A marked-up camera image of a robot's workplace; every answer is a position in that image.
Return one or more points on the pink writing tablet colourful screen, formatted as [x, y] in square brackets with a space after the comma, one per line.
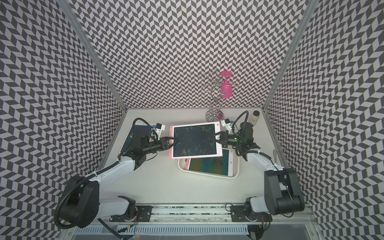
[137, 131]

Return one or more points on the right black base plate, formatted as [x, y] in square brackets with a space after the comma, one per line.
[237, 213]

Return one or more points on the metal tongs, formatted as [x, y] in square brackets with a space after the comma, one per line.
[275, 155]

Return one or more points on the white plastic storage tray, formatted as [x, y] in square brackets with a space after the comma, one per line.
[182, 163]

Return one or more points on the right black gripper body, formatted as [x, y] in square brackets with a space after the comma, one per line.
[229, 139]

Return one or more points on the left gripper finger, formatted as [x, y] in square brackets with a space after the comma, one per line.
[171, 139]
[169, 146]

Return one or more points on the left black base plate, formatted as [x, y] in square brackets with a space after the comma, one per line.
[141, 213]

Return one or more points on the aluminium front rail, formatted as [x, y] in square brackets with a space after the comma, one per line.
[204, 213]

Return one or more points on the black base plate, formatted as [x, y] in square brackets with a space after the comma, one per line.
[237, 213]
[141, 213]

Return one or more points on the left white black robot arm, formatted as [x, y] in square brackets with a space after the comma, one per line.
[80, 202]

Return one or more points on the pink plastic goblet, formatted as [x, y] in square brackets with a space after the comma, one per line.
[226, 88]

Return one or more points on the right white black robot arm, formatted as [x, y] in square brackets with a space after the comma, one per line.
[282, 190]

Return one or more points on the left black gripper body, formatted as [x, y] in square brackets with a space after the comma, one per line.
[155, 146]

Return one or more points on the small glass jar black lid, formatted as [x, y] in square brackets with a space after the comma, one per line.
[254, 117]

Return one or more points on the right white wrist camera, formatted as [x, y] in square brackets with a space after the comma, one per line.
[227, 124]

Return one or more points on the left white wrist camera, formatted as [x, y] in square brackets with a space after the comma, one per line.
[159, 128]

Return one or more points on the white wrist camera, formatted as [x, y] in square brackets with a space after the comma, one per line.
[227, 124]
[159, 128]

